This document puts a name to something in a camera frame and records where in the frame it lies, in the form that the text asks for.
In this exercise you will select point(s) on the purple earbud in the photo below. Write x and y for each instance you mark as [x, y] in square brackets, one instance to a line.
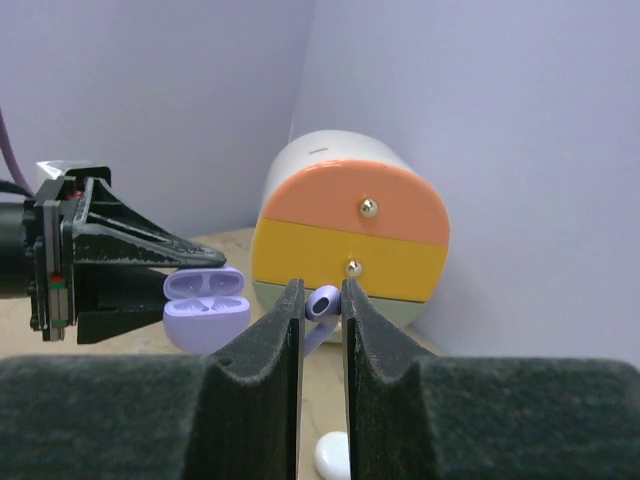
[323, 308]

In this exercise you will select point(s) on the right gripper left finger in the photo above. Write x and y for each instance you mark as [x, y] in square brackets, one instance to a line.
[234, 414]

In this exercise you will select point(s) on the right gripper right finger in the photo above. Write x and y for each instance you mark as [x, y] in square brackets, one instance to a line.
[415, 415]

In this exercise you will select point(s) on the round mini drawer cabinet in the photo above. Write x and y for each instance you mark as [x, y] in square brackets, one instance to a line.
[339, 204]

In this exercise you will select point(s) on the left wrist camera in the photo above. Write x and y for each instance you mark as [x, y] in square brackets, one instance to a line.
[50, 170]

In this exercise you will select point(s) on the white earbud charging case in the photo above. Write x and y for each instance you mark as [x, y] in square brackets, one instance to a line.
[331, 456]

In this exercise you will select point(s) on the purple earbud charging case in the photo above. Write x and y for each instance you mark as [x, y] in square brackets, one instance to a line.
[205, 309]

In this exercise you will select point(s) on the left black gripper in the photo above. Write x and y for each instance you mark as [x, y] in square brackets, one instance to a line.
[79, 220]

